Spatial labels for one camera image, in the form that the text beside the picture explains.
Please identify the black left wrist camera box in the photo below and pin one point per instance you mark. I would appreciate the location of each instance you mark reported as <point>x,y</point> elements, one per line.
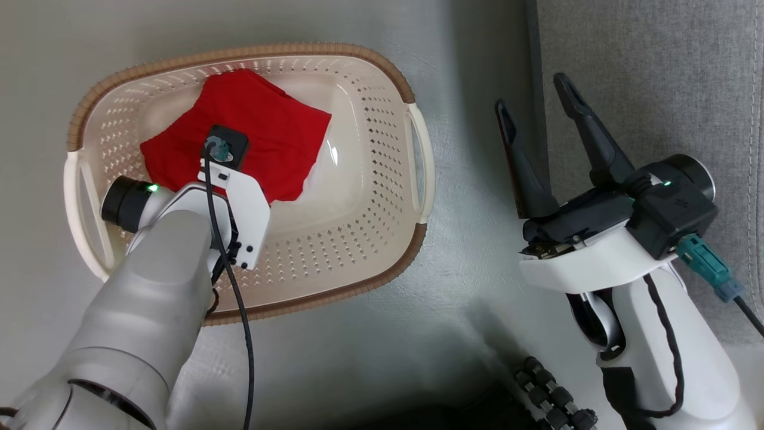
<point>234,140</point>

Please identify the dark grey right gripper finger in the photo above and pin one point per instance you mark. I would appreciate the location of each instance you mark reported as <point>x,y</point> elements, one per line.
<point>528,185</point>
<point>603,155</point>

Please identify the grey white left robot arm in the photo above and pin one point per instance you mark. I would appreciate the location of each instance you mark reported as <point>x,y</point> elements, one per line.
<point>149,298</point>

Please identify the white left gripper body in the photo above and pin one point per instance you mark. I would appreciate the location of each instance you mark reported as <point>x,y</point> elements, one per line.
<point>248,209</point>

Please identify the grey fabric sofa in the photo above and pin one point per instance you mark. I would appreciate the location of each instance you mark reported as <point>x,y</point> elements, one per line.
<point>674,77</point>

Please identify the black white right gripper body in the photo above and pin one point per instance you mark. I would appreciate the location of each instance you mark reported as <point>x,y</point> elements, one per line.
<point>579,224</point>

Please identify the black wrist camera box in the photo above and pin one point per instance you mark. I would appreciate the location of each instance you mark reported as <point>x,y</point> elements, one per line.
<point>671,218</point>
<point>234,140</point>

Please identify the red cloth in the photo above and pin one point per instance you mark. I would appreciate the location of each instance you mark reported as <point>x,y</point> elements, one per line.
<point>268,131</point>

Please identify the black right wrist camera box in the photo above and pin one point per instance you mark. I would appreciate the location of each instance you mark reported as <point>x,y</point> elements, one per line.
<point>671,218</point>

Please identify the cream perforated laundry basket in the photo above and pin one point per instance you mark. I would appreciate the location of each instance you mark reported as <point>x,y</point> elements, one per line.
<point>358,197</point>

